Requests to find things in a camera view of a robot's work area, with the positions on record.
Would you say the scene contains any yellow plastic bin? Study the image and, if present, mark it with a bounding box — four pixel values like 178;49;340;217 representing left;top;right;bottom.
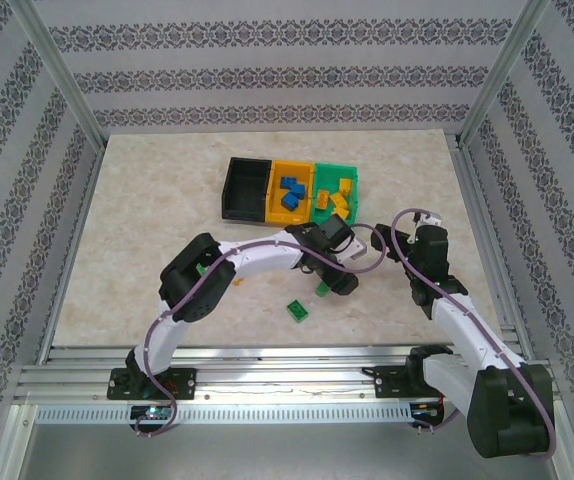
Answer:
265;159;317;224

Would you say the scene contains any green plastic bin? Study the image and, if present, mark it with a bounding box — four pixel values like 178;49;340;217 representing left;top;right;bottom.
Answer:
309;162;360;226

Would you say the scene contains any black plastic bin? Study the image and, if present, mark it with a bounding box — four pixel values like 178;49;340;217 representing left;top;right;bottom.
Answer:
220;157;274;222

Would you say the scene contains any small circuit board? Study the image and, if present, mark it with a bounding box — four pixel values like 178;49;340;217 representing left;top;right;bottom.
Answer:
129;405;173;422
411;399;443;419

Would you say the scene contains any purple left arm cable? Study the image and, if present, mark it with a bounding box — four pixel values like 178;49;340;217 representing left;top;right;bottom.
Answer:
134;222;388;441

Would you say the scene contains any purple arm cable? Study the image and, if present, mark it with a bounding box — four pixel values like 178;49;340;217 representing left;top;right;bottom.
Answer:
390;207;557;461
134;222;388;441

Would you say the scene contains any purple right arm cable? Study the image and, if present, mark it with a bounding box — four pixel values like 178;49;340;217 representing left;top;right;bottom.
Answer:
390;207;557;461

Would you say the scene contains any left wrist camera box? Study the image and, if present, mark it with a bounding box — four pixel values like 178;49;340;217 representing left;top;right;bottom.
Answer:
316;214;368;261

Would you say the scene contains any aluminium side rail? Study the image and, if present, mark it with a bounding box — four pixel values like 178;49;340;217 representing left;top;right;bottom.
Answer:
36;144;111;364
449;132;538;364

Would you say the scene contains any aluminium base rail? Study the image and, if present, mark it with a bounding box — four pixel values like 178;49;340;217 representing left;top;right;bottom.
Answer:
14;343;561;409

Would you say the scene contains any perforated metal cable duct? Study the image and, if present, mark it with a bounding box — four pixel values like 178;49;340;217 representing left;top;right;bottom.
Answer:
31;403;413;427

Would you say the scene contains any aluminium frame post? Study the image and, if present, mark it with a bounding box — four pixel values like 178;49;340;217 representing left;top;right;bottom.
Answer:
14;0;111;151
458;0;552;147

